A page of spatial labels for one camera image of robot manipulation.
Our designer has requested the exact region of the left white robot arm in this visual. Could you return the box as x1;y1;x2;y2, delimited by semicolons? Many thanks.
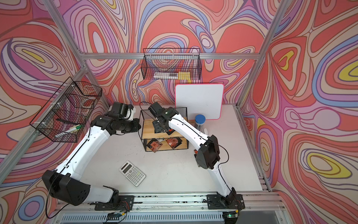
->
42;102;141;206

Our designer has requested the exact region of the lower right red tea bag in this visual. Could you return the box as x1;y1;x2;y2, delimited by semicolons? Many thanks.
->
166;137;182;149

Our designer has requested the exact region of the lower left red tea bag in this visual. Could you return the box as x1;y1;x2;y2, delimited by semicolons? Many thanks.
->
146;139;163;153

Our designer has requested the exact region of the wall wire basket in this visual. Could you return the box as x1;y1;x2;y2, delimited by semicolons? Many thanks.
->
141;47;202;81
30;77;102;143

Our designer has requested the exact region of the red tea bag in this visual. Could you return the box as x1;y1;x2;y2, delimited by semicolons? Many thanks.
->
166;137;182;149
146;139;163;153

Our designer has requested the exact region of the left wall wire basket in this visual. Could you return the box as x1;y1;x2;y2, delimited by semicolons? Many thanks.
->
30;77;102;143

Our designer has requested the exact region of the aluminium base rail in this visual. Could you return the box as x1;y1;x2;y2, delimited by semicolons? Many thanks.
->
50;191;291;224

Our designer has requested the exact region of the yellow item in basket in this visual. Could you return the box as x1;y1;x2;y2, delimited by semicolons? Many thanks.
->
178;71;191;80

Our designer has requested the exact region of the black wire two-tier shelf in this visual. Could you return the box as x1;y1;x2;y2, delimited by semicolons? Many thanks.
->
139;109;189;153

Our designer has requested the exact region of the blue lidded pencil tube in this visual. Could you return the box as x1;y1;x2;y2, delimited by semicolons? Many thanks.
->
194;114;206;132

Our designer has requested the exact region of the white scientific calculator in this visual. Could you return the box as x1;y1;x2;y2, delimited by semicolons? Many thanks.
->
118;161;146;187

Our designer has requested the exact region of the pink framed whiteboard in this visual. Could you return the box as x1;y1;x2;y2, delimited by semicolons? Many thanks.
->
175;84;224;120

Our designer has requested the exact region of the green white marker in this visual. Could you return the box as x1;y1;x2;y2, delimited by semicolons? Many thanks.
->
55;125;83;138

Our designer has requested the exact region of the back wall wire basket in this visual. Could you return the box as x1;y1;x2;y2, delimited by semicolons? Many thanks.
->
141;47;202;81

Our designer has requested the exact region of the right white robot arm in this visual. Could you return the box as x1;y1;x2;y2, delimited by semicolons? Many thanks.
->
148;102;238;208

